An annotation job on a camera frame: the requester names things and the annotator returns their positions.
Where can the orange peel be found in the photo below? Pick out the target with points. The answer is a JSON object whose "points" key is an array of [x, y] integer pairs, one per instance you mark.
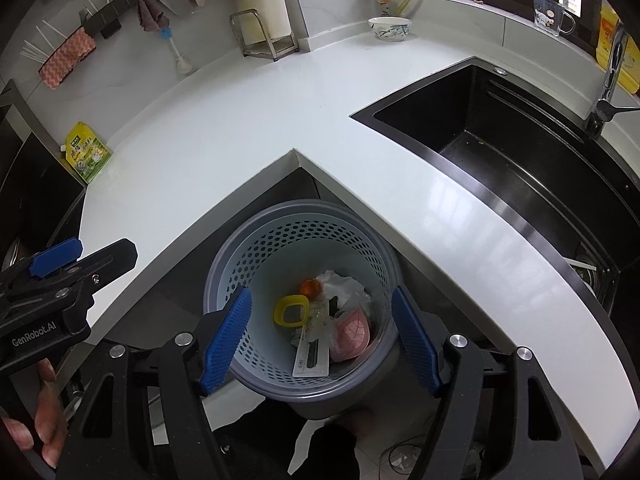
{"points": [[311, 287]]}

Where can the grey perforated trash bin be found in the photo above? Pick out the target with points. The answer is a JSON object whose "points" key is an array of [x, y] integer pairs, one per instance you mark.
{"points": [[260, 250]]}

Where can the white paper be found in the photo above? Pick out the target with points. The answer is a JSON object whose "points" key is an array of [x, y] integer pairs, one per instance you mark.
{"points": [[342, 285]]}

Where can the pink chevron dish cloth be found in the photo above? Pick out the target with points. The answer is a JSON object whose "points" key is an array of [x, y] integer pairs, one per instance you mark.
{"points": [[65, 60]]}

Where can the mauve hanging cloth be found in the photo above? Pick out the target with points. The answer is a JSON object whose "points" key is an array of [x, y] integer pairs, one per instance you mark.
{"points": [[150, 15]]}

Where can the person's dark clothing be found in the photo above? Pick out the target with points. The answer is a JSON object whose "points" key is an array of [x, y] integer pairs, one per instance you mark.
{"points": [[270, 450]]}

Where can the bundle of white sticks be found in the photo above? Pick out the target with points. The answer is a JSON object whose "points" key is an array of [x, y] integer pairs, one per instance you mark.
{"points": [[35, 52]]}

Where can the blue and white bottle brush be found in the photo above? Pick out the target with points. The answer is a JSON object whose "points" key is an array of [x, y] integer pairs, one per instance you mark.
{"points": [[182, 65]]}

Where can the metal cutting board rack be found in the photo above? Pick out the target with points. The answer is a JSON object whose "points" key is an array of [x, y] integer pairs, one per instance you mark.
{"points": [[285, 50]]}

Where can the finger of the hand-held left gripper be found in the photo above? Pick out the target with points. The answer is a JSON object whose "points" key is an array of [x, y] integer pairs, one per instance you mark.
{"points": [[112, 257], [55, 255]]}

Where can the chrome kitchen faucet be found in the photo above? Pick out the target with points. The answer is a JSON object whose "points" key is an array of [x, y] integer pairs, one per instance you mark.
{"points": [[610, 85]]}

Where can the yellow oil bottle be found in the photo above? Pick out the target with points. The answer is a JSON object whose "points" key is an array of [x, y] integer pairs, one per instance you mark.
{"points": [[607, 40]]}

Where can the person's left hand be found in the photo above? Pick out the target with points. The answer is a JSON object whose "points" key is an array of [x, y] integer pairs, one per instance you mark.
{"points": [[52, 410]]}

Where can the clear plastic package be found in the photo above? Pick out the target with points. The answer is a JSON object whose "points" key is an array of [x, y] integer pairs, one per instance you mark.
{"points": [[310, 360]]}

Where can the black kitchen sink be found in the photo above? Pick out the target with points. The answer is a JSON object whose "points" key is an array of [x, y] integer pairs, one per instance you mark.
{"points": [[475, 125]]}

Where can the clear plastic bag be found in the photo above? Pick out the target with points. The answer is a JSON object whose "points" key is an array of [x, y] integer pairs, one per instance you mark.
{"points": [[325, 330]]}

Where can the black cooktop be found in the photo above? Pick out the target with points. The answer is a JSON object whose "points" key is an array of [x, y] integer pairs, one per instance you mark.
{"points": [[30, 190]]}

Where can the green and yellow pouch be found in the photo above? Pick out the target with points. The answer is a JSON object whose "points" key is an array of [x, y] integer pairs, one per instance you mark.
{"points": [[87, 152]]}

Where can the clear glass mug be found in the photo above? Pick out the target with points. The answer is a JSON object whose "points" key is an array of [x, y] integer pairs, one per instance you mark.
{"points": [[547, 17]]}

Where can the metal fork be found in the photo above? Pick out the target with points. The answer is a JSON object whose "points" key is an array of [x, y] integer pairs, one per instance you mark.
{"points": [[85, 16]]}

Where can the white patterned bowl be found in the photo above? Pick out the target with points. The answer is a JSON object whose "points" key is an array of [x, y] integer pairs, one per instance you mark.
{"points": [[390, 30]]}

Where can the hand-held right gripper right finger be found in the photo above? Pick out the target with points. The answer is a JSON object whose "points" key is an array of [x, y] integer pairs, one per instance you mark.
{"points": [[417, 342]]}

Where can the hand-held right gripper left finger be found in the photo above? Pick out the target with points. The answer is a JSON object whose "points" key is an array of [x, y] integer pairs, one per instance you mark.
{"points": [[225, 345]]}

